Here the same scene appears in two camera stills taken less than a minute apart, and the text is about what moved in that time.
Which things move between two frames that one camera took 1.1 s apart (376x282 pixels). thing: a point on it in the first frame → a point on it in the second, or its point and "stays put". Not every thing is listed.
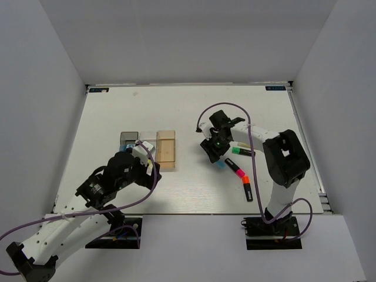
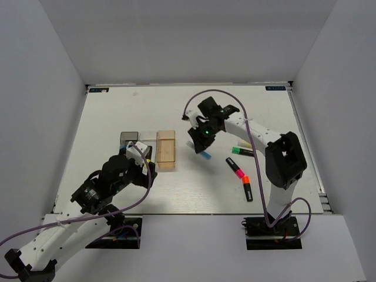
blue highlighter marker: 124,147 stays put
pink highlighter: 239,172 stays put
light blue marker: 221,164 → 203,153
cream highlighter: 244,144 stays put
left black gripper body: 138,175 stays put
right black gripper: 208,145 → 200,144
